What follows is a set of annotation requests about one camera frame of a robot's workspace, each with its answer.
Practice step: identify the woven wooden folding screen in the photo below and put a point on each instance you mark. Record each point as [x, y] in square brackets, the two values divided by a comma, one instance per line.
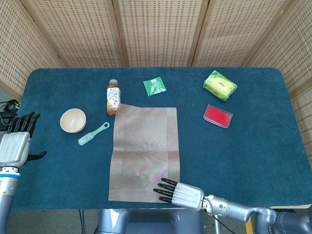
[158, 31]

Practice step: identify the green yellow tissue pack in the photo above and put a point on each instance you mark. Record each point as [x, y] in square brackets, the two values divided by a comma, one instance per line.
[219, 85]

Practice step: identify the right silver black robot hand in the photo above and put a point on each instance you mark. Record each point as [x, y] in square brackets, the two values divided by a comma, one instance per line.
[187, 196]

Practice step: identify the beige woven placemat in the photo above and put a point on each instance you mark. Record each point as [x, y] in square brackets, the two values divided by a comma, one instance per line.
[146, 146]

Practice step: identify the green foil sachet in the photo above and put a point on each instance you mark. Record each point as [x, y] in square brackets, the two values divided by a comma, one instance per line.
[154, 86]

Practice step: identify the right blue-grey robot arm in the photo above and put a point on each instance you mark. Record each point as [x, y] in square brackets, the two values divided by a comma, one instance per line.
[243, 209]

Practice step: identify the cream white bowl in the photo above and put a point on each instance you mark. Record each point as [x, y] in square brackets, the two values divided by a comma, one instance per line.
[73, 120]

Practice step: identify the blue-grey robot torso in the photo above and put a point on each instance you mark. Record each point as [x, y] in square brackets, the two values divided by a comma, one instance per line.
[146, 223]

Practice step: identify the dark teal table cloth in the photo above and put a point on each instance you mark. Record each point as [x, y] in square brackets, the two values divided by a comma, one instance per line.
[231, 158]

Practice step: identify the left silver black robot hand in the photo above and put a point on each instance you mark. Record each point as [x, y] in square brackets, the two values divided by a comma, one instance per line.
[14, 148]

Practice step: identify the red pad in clear case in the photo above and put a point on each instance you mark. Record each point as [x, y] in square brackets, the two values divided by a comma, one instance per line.
[217, 116]

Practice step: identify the mint green scrub brush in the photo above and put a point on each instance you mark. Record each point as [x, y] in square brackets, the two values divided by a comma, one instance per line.
[85, 140]

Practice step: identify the tea bottle with printed label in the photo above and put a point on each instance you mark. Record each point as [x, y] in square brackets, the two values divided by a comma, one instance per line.
[113, 95]

